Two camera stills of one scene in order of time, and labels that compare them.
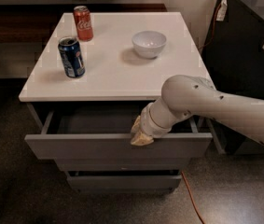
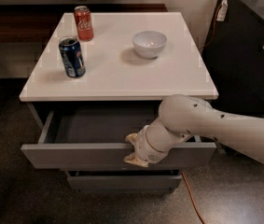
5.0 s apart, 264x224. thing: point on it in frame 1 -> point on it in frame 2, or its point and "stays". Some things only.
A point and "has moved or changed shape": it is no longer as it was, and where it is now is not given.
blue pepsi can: [72, 57] stays
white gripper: [145, 126] -> [144, 147]
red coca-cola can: [83, 23] stays
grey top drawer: [106, 135] has moved or changed shape
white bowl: [146, 44] stays
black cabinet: [243, 51] stays
